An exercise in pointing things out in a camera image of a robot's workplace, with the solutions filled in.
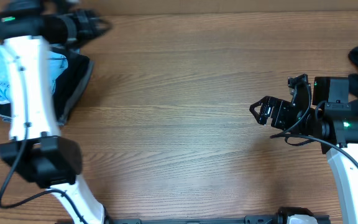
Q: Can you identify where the light blue printed t-shirt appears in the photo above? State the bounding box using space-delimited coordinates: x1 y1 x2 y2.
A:
0 45 68 105

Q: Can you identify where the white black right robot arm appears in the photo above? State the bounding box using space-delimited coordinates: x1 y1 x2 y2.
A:
249 74 358 223

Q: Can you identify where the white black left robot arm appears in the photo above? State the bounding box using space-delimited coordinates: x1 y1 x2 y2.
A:
0 1 112 223

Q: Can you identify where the folded grey garment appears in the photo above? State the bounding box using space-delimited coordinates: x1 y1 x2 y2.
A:
0 56 93 126

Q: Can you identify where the folded black garment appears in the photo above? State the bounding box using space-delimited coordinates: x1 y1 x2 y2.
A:
0 45 94 126

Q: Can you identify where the cardboard back wall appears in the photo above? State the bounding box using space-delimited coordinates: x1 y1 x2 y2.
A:
43 0 358 16

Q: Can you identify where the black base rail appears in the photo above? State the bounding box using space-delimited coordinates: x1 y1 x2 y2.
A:
107 207 331 224

